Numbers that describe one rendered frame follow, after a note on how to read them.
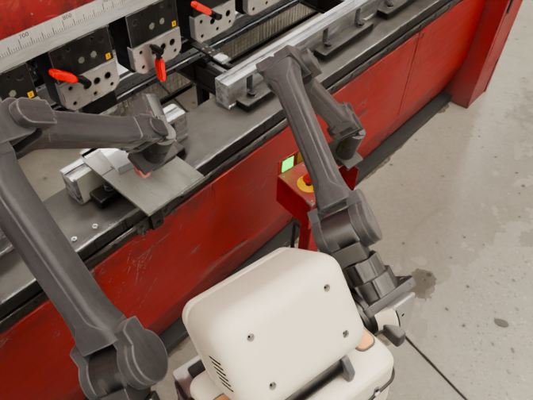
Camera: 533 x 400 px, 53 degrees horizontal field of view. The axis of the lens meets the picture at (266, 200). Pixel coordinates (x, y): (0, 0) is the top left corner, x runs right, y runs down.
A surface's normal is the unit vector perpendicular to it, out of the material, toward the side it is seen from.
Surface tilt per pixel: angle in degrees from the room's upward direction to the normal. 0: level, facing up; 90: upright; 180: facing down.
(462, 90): 90
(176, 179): 0
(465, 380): 0
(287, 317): 47
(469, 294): 0
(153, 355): 57
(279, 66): 41
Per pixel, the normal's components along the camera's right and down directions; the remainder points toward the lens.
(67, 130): 0.87, -0.37
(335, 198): -0.43, -0.15
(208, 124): 0.02, -0.66
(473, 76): -0.68, 0.54
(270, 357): 0.45, 0.00
